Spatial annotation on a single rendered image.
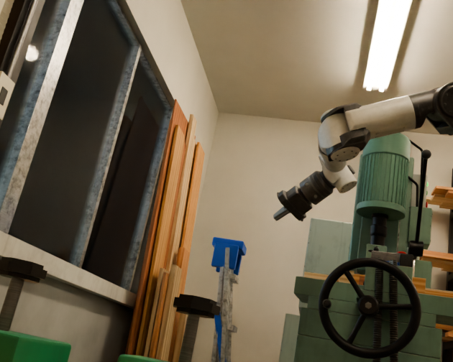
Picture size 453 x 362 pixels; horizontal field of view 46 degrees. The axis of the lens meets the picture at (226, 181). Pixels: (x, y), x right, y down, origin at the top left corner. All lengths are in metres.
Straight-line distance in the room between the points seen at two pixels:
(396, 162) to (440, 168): 2.70
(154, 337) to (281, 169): 2.16
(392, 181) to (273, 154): 2.74
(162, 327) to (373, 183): 1.55
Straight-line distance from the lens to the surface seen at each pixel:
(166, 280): 3.04
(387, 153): 2.05
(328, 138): 1.44
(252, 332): 4.33
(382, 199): 1.99
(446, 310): 1.83
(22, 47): 1.87
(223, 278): 2.64
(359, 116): 1.40
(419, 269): 2.16
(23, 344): 0.48
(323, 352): 1.81
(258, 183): 4.59
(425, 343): 1.81
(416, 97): 1.44
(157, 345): 3.07
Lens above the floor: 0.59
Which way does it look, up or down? 18 degrees up
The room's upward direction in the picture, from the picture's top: 11 degrees clockwise
